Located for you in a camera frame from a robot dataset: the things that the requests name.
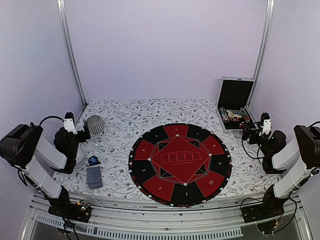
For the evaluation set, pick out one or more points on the white bowl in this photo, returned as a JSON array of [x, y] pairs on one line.
[[80, 157]]

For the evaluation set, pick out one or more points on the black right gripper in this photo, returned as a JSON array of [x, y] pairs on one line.
[[250, 131]]

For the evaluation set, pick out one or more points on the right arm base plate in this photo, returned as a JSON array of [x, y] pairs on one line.
[[261, 211]]

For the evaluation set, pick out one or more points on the right poker chip row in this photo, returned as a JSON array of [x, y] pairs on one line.
[[245, 115]]

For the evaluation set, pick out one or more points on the boxed card deck in case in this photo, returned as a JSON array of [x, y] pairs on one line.
[[234, 114]]

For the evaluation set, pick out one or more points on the aluminium frame post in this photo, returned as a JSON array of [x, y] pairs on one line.
[[264, 39], [69, 49]]

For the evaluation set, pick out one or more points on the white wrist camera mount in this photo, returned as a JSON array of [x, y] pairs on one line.
[[69, 126], [266, 128]]

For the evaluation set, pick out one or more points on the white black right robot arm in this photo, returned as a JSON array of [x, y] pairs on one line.
[[298, 160]]

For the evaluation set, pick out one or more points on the left poker chip row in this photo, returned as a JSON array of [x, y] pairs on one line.
[[224, 115]]

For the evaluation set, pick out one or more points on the left aluminium frame post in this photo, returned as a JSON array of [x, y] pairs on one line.
[[69, 49]]

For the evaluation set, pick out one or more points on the blue small blind button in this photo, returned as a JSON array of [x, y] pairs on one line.
[[93, 160]]

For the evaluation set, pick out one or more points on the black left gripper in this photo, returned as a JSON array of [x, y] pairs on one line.
[[83, 137]]

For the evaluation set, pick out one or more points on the striped grey ceramic cup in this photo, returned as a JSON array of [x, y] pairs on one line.
[[95, 124]]

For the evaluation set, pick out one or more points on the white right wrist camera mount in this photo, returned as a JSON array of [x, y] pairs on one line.
[[266, 128]]

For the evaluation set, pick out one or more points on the blue playing card deck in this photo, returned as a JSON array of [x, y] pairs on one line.
[[94, 178]]

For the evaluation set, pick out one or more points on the round red black poker mat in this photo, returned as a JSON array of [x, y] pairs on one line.
[[179, 165]]

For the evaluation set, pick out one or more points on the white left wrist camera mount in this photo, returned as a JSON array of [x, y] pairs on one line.
[[69, 126]]

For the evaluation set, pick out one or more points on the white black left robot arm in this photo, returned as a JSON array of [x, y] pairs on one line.
[[26, 149]]

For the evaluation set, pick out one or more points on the front aluminium rail frame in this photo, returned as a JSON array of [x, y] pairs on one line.
[[144, 219]]

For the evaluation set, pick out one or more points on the right aluminium frame post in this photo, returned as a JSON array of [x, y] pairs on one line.
[[264, 39]]

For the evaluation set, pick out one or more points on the poker chip row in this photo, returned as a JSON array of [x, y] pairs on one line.
[[224, 115], [245, 115]]

